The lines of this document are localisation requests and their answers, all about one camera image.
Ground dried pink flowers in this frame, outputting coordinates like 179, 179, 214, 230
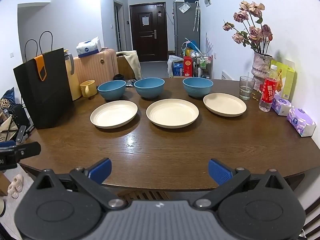
222, 1, 273, 56

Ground yellow ceramic mug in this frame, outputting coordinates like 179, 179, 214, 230
80, 80, 98, 98

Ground purple tissue pack far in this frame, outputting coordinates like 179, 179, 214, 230
271, 94, 293, 116

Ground pink slippers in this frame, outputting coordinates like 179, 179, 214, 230
7, 174, 24, 199

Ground grey refrigerator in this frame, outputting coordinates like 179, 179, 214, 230
173, 2, 200, 56

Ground red gift box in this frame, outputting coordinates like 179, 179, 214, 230
183, 56, 193, 77

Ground purple tissue pack near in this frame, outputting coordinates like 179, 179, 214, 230
287, 108, 316, 137

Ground yellow thermos jug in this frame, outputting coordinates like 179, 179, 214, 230
64, 49, 82, 101

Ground white blue tissue pack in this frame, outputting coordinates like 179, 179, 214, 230
76, 37, 102, 58

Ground blue carton box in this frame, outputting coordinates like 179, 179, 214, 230
172, 62, 184, 76

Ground blue bowl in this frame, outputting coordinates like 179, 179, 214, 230
98, 80, 126, 101
134, 77, 165, 99
182, 77, 214, 98

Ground purple tissue pack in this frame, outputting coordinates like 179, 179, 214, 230
287, 108, 316, 137
271, 94, 293, 116

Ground clear drinking glass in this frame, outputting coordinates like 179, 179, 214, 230
239, 73, 255, 100

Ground black paper shopping bag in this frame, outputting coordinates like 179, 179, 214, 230
13, 30, 75, 130

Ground pink ribbed suitcase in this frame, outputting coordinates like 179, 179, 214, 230
74, 48, 119, 86

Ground cream plate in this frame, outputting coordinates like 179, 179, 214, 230
203, 93, 247, 117
146, 99, 199, 129
90, 100, 138, 129

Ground pink textured vase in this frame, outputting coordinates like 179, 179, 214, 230
251, 52, 273, 91

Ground wooden chair with beige cloth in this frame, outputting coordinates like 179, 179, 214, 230
116, 50, 142, 80

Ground dark wooden door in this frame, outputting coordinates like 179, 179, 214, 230
130, 2, 168, 62

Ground wire storage rack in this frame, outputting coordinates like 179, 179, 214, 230
191, 53, 213, 79

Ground white plastic bag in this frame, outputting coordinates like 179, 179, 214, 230
167, 55, 183, 77

